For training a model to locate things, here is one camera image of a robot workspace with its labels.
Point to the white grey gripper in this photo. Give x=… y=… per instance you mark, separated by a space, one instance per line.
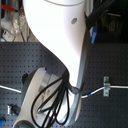
x=38 y=100

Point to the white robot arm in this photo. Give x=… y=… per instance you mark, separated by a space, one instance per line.
x=60 y=26

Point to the dark perforated board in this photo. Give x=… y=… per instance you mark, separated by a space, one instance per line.
x=97 y=111

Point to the blue connector plug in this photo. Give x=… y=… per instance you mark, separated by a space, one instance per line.
x=94 y=34

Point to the grey cable clip left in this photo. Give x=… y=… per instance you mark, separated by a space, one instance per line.
x=12 y=109

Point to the grey cable clip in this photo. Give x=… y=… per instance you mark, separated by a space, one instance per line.
x=12 y=109
x=106 y=84

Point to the grey cable clip right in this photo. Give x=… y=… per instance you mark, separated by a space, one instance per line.
x=106 y=84

